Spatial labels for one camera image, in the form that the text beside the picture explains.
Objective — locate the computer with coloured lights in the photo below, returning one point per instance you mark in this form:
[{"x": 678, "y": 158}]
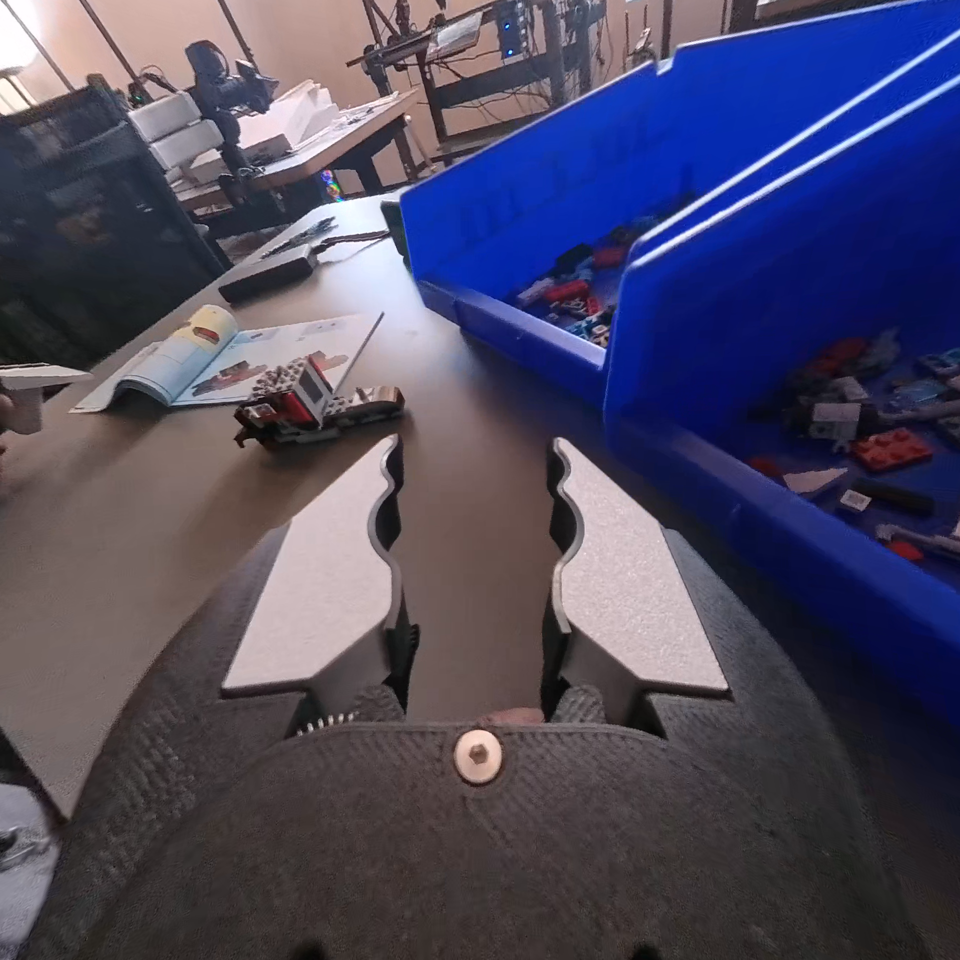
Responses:
[{"x": 330, "y": 186}]

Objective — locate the black camera on stand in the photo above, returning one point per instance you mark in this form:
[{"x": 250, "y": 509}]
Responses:
[{"x": 217, "y": 90}]

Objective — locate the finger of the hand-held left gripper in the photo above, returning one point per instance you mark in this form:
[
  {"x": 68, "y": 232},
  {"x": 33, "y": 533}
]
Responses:
[{"x": 30, "y": 375}]

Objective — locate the black flat box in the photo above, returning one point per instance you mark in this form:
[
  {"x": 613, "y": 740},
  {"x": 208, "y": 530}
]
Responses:
[{"x": 270, "y": 274}]

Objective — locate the black mesh cabinet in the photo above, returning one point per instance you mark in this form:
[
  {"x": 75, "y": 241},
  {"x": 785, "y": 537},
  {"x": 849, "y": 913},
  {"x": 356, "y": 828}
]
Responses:
[{"x": 75, "y": 225}]

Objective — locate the blue plastic storage bin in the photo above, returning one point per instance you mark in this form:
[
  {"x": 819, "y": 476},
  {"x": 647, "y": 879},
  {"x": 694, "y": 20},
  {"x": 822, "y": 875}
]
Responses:
[
  {"x": 750, "y": 300},
  {"x": 562, "y": 165}
]

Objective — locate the small dark device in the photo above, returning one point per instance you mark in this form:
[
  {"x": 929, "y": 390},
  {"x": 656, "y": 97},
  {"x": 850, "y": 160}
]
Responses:
[{"x": 394, "y": 229}]

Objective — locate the dark pen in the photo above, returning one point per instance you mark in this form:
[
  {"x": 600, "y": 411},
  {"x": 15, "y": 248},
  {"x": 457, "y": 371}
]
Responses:
[{"x": 307, "y": 231}]

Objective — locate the white cardboard box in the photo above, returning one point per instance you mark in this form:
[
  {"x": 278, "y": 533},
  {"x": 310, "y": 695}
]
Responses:
[
  {"x": 161, "y": 116},
  {"x": 184, "y": 146}
]

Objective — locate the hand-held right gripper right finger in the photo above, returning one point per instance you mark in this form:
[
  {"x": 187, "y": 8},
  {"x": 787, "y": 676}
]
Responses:
[{"x": 630, "y": 600}]

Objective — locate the pile of small toy bricks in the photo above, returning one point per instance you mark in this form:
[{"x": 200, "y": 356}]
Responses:
[{"x": 570, "y": 289}]

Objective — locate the black metal rack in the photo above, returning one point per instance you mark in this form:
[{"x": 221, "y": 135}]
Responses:
[{"x": 480, "y": 94}]

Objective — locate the open instruction booklet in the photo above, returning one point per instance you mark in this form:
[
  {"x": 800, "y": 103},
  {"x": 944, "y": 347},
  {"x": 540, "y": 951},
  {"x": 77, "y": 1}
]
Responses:
[{"x": 210, "y": 352}]

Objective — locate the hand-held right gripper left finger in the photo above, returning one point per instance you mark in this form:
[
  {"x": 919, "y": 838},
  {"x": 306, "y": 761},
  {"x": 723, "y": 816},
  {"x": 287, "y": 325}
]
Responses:
[{"x": 315, "y": 600}]

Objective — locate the toy brick vehicle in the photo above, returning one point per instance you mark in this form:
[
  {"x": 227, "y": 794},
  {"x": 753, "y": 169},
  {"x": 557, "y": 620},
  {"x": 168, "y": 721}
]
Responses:
[{"x": 300, "y": 409}]

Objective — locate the pile of mixed toy bricks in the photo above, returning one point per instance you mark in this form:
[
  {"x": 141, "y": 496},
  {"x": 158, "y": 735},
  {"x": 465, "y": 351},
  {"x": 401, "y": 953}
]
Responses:
[{"x": 832, "y": 420}]

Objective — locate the wooden work table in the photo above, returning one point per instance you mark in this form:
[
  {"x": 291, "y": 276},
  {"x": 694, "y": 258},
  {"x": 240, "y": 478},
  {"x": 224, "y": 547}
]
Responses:
[{"x": 337, "y": 131}]

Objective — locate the large flat white box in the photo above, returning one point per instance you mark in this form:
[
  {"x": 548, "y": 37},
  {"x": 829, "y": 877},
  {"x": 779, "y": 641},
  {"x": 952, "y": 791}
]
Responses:
[{"x": 292, "y": 120}]

